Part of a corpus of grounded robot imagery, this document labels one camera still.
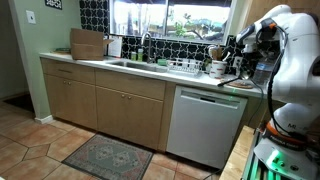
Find green soap bottle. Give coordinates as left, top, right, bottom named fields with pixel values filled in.
left=137, top=48, right=143, bottom=62

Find wooden upper cabinet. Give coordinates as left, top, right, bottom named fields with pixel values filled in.
left=244, top=0, right=320, bottom=25

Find stainless steel sink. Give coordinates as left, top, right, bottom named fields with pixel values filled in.
left=107, top=61, right=168, bottom=73

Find clear plastic water bottle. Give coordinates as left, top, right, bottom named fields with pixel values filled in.
left=253, top=58, right=274, bottom=85

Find wooden utensils in holder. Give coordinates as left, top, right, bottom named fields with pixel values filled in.
left=208, top=45, right=231, bottom=62

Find white wall outlet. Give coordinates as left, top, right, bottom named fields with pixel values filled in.
left=233, top=56, right=243, bottom=68

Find robot base with green lights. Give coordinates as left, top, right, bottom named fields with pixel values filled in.
left=241, top=131, right=320, bottom=180

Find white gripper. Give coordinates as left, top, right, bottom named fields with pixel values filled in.
left=236, top=24, right=262, bottom=53

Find green plate on counter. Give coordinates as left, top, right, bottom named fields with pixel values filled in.
left=53, top=48, right=71, bottom=54

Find kitchen window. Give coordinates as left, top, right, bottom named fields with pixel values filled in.
left=109, top=0, right=232, bottom=41

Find white light switch plate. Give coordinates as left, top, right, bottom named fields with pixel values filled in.
left=26, top=10, right=36, bottom=24

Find brown cardboard box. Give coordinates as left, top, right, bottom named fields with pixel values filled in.
left=70, top=28, right=113, bottom=60

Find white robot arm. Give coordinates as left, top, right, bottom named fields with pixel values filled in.
left=236, top=4, right=320, bottom=141

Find green sponge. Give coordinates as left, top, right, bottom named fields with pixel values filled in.
left=157, top=59, right=167, bottom=66

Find wooden base cabinets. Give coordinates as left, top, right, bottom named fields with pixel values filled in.
left=41, top=58, right=174, bottom=151

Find wooden robot cart top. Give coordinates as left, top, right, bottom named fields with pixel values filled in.
left=219, top=126, right=254, bottom=180

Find black power cable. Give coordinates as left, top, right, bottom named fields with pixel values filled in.
left=246, top=76, right=265, bottom=131

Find silver ladle black handle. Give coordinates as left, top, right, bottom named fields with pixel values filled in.
left=218, top=70, right=251, bottom=87

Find white dishwasher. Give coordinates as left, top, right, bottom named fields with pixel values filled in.
left=166, top=86, right=247, bottom=169

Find chrome kitchen faucet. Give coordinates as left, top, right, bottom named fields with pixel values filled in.
left=141, top=32, right=155, bottom=64

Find white paper sheet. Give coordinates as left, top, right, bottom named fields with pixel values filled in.
left=108, top=35, right=122, bottom=58

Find black white wall picture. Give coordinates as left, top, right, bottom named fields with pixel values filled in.
left=45, top=0, right=62, bottom=10

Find white dish rack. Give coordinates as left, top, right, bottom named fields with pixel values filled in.
left=166, top=58, right=203, bottom=76

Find white red utensil holder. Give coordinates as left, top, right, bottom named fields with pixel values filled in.
left=209, top=60, right=226, bottom=79

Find patterned floor rug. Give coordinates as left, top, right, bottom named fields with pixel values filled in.
left=62, top=134, right=153, bottom=180

